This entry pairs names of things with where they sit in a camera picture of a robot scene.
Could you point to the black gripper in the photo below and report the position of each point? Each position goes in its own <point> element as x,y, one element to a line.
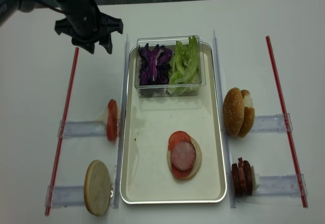
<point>83,23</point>

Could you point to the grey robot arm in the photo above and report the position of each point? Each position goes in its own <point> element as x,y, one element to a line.
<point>8,7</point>

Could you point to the upright tomato slice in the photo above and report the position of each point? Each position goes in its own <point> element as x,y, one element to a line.
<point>112,121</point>

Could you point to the green lettuce leaves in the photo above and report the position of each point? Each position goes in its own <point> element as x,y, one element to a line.
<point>184,77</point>

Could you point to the upper tomato slice on tray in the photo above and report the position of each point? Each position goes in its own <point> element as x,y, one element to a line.
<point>177,137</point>

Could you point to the tomato slice on tray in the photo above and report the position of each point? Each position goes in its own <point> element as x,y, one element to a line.
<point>180,174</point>
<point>177,137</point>

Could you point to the lower tomato slice on tray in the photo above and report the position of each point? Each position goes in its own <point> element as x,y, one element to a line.
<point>180,174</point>

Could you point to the white pusher block meat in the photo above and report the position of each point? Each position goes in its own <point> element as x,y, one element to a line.
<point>255,180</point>

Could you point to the left red strip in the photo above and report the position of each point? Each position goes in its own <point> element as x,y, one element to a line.
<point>64,118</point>

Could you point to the red strip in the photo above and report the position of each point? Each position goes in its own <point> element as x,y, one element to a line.
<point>299,175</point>
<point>64,118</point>

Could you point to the purple cabbage leaves pile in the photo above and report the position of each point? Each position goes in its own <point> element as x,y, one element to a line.
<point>154,65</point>

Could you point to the clear plastic salad container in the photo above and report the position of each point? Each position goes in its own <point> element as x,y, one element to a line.
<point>168,42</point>

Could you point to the cream metal tray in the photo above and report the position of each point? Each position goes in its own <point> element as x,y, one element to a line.
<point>149,122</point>

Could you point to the upright pale bun half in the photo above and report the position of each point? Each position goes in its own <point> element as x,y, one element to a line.
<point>97,188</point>

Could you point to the ham slice on tray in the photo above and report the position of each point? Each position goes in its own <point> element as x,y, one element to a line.
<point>183,156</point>

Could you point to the sesame bun top front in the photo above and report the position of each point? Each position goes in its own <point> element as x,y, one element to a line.
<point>233,111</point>

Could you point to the bottom bun on tray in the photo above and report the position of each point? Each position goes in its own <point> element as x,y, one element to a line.
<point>197,163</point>

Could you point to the sesame bun half rear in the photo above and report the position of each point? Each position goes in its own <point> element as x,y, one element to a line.
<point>249,114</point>

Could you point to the dark sausage slice rear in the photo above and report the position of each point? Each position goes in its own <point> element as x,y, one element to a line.
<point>248,177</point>

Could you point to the dark sausage slice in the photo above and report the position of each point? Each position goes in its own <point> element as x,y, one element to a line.
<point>248,177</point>
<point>236,183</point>

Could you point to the dark sausage slice front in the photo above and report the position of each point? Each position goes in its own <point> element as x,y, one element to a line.
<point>236,183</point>

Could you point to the bacon slice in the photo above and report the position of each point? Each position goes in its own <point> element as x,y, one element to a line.
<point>241,175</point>

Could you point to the right red strip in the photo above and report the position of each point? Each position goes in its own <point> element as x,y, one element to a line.
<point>299,175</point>

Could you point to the clear tomato holder rail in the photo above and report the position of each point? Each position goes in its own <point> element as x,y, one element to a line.
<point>77,129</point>

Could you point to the left clear long rail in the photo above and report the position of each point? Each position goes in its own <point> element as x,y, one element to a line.
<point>116,190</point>

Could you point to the clear bun holder rail left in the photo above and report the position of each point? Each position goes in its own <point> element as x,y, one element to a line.
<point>63,196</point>

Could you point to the clear bun holder rail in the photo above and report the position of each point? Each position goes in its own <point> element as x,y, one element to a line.
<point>63,196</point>
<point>278,123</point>

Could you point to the clear bun holder rail right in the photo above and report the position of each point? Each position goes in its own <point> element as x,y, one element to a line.
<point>278,123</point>

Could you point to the clear meat holder rail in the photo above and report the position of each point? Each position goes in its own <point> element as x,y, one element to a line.
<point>278,186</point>

